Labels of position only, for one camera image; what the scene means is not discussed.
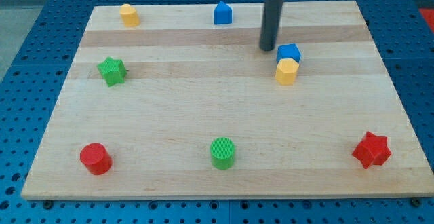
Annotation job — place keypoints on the blue house-shaped block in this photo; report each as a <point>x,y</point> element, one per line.
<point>222,14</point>

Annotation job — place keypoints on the red star block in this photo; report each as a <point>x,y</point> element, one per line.
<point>372,150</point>

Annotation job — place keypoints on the red cylinder block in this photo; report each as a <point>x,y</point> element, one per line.
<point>96,158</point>

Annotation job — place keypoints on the green cylinder block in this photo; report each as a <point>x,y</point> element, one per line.
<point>222,151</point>

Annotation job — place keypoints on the yellow heart block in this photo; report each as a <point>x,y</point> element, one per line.
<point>129,15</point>

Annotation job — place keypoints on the green star block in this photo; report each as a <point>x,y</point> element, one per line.
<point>112,71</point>

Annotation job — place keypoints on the wooden board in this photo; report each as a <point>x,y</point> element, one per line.
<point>190,81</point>

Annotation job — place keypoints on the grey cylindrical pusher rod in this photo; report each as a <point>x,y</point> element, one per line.
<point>271,15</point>

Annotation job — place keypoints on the blue pentagon block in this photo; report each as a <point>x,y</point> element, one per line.
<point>288,51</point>

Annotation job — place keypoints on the yellow hexagon block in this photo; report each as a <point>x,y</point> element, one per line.
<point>286,71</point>

